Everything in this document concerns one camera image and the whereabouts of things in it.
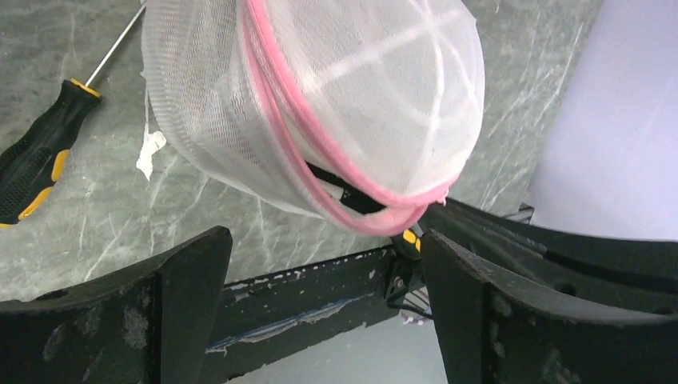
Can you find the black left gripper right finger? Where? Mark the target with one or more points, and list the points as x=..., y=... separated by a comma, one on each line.
x=496, y=326

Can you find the pink rimmed mesh bag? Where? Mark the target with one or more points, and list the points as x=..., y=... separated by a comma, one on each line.
x=387, y=95

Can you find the white black trimmed bra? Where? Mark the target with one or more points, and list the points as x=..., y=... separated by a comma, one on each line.
x=350, y=197

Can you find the small yellow black screwdriver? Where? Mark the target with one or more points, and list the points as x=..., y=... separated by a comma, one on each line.
x=33, y=164

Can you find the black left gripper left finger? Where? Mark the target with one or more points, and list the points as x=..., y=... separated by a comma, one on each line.
x=146, y=323

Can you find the long yellow black screwdriver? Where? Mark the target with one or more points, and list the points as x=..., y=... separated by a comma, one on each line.
x=407, y=245

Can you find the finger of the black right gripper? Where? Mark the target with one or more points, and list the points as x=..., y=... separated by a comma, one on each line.
x=631, y=274

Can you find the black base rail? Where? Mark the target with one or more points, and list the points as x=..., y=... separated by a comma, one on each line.
x=270, y=317

